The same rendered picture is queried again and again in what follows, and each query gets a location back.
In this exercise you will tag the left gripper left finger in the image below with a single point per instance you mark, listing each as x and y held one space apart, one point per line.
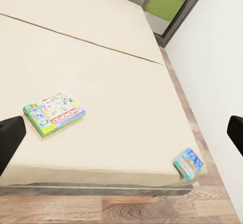
12 132

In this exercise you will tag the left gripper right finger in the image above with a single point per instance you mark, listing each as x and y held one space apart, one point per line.
235 132

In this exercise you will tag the bed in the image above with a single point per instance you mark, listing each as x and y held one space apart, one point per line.
103 52

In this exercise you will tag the door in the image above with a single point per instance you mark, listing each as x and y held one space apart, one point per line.
165 17

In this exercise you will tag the board game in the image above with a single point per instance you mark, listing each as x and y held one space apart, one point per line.
53 113
188 164

